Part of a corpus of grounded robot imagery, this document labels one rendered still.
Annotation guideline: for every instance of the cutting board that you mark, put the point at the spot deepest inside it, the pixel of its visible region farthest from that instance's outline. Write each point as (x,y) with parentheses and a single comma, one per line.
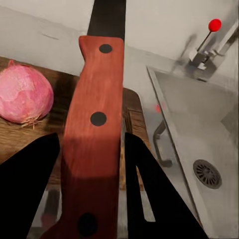
(15,136)

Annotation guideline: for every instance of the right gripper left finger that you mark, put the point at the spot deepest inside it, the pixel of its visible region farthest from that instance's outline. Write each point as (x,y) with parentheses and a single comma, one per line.
(23,179)

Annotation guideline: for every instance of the drop in sink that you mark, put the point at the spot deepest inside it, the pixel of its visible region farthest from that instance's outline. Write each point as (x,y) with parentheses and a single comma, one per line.
(203,122)

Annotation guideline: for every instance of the parer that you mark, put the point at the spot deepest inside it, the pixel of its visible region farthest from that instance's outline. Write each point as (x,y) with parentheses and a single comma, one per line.
(90,160)

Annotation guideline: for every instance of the vidalia onion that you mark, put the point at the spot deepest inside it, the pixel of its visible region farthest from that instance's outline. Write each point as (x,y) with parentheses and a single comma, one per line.
(25,95)

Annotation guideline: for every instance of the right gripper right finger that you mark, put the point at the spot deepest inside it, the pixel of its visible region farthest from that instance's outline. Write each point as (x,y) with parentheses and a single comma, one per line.
(173,218)

